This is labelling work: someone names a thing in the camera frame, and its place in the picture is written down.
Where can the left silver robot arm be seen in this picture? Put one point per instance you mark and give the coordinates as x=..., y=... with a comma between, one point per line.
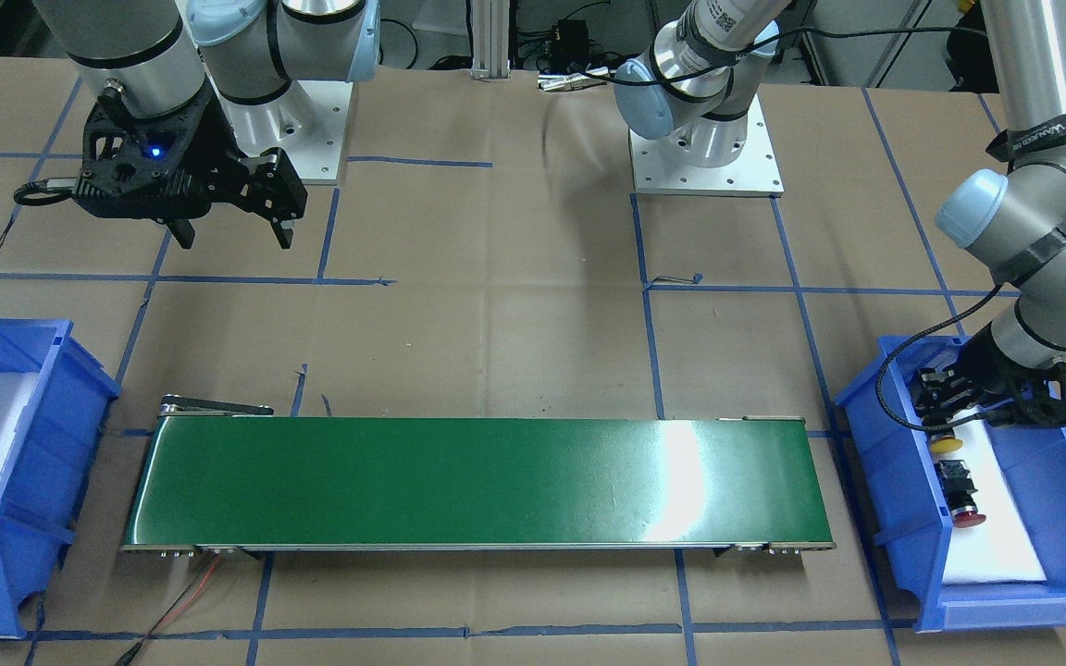
x=1013, y=372

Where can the red push button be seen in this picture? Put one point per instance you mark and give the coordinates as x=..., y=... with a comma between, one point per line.
x=958, y=489

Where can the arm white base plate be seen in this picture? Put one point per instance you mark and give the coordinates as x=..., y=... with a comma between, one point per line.
x=309, y=122
x=707, y=157

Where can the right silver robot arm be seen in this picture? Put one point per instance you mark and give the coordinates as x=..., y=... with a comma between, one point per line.
x=250, y=52

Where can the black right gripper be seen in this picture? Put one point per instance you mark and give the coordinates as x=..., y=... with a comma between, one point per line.
x=206, y=148

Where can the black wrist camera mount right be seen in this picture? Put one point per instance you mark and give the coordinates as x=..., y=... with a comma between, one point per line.
x=143, y=167

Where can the green conveyor belt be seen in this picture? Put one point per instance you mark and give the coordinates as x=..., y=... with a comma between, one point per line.
x=259, y=482

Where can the aluminium frame post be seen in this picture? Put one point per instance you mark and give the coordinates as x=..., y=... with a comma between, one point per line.
x=491, y=39

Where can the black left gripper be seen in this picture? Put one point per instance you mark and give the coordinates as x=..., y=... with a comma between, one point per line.
x=985, y=359

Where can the yellow push button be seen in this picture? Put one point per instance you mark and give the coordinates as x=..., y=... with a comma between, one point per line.
x=943, y=442

